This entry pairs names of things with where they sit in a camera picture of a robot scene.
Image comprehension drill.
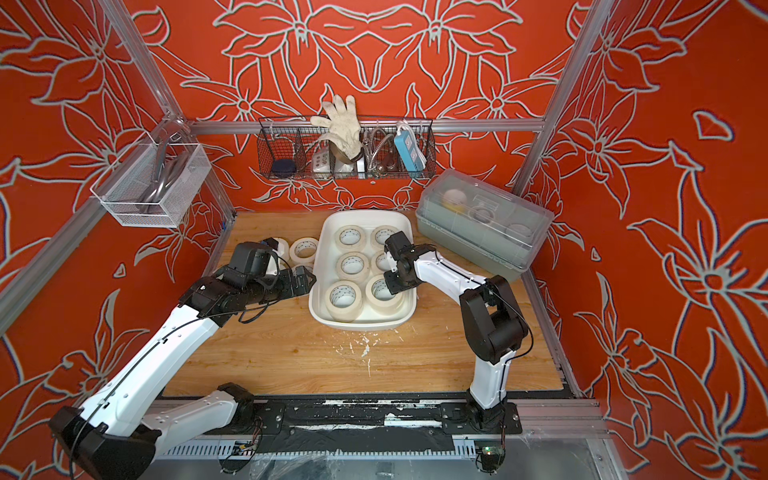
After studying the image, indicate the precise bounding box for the translucent lidded storage box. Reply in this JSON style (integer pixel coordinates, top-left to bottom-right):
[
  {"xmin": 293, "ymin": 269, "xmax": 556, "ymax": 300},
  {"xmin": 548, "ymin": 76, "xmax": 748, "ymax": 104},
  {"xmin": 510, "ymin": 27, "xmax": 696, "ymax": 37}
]
[{"xmin": 416, "ymin": 170, "xmax": 554, "ymax": 282}]

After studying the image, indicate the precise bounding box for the black wire wall basket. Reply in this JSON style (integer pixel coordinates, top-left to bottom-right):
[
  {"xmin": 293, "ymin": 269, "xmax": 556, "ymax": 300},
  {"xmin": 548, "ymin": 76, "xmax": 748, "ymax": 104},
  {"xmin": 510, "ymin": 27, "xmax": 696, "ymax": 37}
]
[{"xmin": 257, "ymin": 116, "xmax": 437, "ymax": 180}]

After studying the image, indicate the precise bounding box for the beige masking tape roll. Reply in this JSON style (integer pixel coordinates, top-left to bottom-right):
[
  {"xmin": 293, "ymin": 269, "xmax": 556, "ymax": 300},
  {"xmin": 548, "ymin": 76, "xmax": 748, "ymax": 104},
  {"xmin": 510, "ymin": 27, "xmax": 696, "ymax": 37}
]
[
  {"xmin": 369, "ymin": 225, "xmax": 399, "ymax": 249},
  {"xmin": 336, "ymin": 252, "xmax": 370, "ymax": 283},
  {"xmin": 323, "ymin": 280, "xmax": 363, "ymax": 322},
  {"xmin": 364, "ymin": 274, "xmax": 404, "ymax": 316},
  {"xmin": 370, "ymin": 250, "xmax": 396, "ymax": 275},
  {"xmin": 289, "ymin": 237, "xmax": 319, "ymax": 266},
  {"xmin": 266, "ymin": 237, "xmax": 290, "ymax": 270},
  {"xmin": 333, "ymin": 225, "xmax": 367, "ymax": 252}
]

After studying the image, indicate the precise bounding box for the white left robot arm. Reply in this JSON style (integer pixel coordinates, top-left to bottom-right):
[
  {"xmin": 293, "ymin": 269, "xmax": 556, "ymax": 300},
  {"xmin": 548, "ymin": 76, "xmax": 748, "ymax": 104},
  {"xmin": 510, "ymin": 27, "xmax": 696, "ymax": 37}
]
[{"xmin": 48, "ymin": 239, "xmax": 316, "ymax": 479}]

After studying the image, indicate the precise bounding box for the white plastic storage tray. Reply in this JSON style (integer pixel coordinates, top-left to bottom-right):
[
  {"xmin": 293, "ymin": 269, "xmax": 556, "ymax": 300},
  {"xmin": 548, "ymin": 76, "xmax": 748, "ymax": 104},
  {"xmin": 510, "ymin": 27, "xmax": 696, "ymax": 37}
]
[{"xmin": 309, "ymin": 210, "xmax": 417, "ymax": 331}]

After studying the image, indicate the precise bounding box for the white work glove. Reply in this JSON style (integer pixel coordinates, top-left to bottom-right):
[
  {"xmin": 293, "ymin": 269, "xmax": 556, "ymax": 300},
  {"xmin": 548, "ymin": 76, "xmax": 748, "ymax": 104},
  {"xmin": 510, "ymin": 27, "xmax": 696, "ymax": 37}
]
[{"xmin": 310, "ymin": 95, "xmax": 362, "ymax": 160}]

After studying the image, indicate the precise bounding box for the dark blue round object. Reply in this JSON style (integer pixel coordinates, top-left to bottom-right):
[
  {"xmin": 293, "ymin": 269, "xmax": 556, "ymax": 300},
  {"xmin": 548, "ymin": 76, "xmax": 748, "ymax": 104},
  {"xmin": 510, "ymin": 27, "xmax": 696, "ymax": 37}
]
[{"xmin": 270, "ymin": 158, "xmax": 297, "ymax": 178}]

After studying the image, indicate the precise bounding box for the blue white box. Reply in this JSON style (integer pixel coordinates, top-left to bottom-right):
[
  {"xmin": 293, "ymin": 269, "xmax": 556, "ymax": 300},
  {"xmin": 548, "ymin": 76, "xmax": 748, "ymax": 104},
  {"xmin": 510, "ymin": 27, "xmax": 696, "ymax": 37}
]
[{"xmin": 394, "ymin": 121, "xmax": 427, "ymax": 178}]

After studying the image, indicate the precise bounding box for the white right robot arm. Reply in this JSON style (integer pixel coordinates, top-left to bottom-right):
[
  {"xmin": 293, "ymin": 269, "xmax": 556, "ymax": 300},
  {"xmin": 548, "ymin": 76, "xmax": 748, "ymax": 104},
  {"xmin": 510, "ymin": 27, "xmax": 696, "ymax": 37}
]
[{"xmin": 384, "ymin": 231, "xmax": 530, "ymax": 431}]

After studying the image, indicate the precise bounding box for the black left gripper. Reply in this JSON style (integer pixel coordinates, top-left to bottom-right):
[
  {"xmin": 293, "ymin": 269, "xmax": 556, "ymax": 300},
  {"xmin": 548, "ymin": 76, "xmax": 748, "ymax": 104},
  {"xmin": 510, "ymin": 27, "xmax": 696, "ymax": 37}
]
[{"xmin": 247, "ymin": 265, "xmax": 318, "ymax": 306}]

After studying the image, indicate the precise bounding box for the white mesh wall basket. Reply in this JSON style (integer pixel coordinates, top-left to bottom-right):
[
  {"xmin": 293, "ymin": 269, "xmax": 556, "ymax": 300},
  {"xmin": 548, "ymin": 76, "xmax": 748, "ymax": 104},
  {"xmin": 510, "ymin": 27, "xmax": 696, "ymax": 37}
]
[{"xmin": 90, "ymin": 133, "xmax": 211, "ymax": 228}]

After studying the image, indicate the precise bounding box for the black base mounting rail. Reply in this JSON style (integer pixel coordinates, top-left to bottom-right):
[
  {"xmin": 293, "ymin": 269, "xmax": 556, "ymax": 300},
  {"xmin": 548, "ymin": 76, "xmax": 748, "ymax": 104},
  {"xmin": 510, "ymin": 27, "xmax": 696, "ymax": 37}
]
[{"xmin": 253, "ymin": 392, "xmax": 522, "ymax": 436}]

